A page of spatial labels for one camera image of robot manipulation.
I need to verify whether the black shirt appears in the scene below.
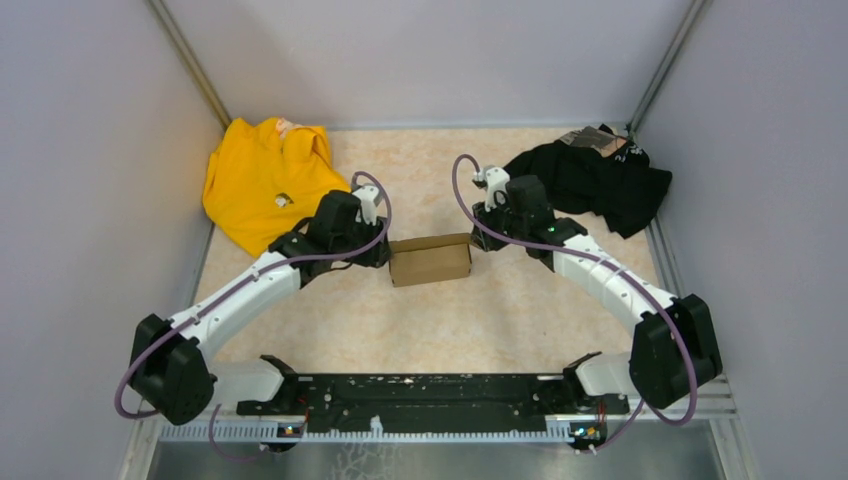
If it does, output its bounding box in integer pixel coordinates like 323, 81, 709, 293
504, 124, 673, 239

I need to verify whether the purple cable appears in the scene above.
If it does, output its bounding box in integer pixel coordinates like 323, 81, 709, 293
451, 154, 700, 454
113, 170, 394, 463

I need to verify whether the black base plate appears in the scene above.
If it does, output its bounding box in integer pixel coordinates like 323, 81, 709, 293
236, 374, 630, 434

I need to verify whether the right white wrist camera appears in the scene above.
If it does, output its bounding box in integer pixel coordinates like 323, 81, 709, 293
473, 165, 511, 212

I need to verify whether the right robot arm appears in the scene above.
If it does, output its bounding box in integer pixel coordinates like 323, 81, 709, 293
465, 167, 723, 412

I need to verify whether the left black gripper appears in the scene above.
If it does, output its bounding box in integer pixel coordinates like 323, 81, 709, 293
332, 212, 394, 268

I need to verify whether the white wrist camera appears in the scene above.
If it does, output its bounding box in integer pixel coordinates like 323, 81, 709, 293
473, 165, 511, 212
352, 184, 382, 226

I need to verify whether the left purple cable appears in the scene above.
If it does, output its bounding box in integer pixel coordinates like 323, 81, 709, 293
113, 170, 394, 463

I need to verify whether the aluminium frame rail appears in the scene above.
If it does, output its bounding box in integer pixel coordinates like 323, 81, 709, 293
137, 372, 739, 445

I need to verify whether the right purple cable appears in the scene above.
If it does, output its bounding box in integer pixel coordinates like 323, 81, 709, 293
451, 154, 700, 454

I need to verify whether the yellow shirt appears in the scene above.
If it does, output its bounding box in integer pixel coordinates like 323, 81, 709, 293
202, 117, 351, 258

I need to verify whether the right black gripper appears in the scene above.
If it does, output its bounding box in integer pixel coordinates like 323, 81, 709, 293
469, 194, 528, 252

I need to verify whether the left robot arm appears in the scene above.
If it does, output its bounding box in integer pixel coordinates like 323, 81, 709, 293
116, 184, 391, 425

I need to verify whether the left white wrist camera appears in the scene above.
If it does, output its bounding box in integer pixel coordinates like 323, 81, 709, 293
352, 184, 382, 226

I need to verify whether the brown cardboard box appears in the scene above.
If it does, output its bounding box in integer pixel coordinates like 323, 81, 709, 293
389, 233, 472, 288

